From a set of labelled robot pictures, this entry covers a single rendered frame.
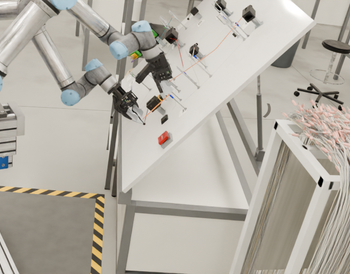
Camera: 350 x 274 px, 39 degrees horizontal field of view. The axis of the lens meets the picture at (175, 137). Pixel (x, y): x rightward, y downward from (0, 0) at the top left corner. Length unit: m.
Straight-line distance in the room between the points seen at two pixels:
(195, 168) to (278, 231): 0.72
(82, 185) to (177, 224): 1.51
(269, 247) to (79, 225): 1.62
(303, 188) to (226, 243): 0.65
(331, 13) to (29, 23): 6.47
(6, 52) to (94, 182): 1.99
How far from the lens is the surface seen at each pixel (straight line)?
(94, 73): 2.28
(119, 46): 2.08
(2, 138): 2.14
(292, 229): 1.97
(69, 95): 2.20
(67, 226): 3.28
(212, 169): 2.54
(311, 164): 1.45
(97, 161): 3.93
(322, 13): 7.88
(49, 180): 3.69
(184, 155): 2.60
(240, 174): 2.55
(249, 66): 2.01
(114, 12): 5.38
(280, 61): 6.75
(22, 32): 1.85
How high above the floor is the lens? 2.10
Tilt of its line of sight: 28 degrees down
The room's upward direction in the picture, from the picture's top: 11 degrees clockwise
